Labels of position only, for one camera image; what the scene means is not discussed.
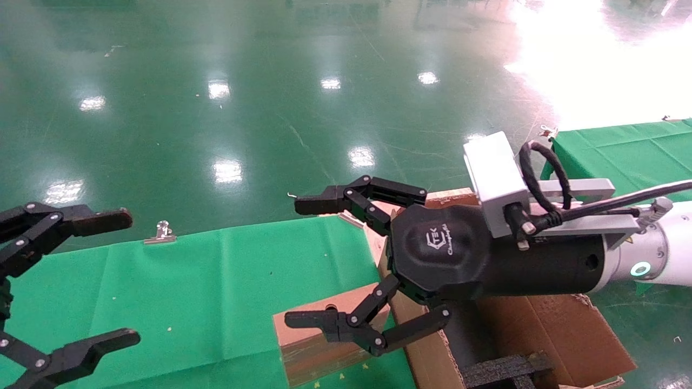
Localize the black camera cable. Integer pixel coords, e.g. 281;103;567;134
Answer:
505;140;692;236

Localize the green cloth with yellow specks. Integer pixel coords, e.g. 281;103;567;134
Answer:
541;119;692;296

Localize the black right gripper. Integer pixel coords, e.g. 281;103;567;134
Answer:
285;176;605;357

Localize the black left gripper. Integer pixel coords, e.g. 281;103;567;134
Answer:
0;203;141;389

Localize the black foam insert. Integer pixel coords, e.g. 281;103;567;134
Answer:
462;351;555;389

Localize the large open cardboard carton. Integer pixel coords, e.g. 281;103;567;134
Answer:
363;188;637;389

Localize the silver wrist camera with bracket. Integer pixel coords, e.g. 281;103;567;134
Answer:
463;131;641;251

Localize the small brown cardboard box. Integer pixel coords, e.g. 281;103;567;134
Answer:
273;282;391;387

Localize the large green table cloth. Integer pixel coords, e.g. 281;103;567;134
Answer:
0;216;417;389

